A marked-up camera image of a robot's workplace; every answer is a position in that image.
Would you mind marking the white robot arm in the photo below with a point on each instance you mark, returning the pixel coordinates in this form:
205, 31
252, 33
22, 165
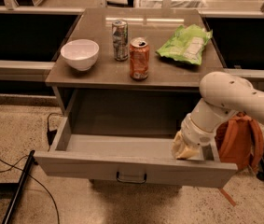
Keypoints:
222, 96

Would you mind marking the orange soda can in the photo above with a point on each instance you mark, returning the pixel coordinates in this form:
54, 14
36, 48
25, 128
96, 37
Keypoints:
139, 58

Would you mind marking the green chip bag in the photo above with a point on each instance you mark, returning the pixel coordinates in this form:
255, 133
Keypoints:
186, 44

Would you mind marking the black power adapter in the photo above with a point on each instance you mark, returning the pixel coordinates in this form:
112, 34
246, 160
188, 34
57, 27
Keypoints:
51, 136

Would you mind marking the orange backpack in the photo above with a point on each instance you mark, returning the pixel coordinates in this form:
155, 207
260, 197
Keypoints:
240, 141

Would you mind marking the silver green drink can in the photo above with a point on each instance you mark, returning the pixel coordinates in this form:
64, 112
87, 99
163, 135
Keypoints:
120, 39

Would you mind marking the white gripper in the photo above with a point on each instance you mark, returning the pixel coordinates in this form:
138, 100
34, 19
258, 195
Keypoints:
196, 135

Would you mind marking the black metal floor bar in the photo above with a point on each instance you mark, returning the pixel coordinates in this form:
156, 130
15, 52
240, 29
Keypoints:
18, 189

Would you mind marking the grey top drawer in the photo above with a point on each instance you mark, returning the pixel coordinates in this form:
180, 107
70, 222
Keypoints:
136, 156

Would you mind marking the white bowl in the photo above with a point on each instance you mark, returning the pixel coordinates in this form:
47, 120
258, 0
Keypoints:
81, 54

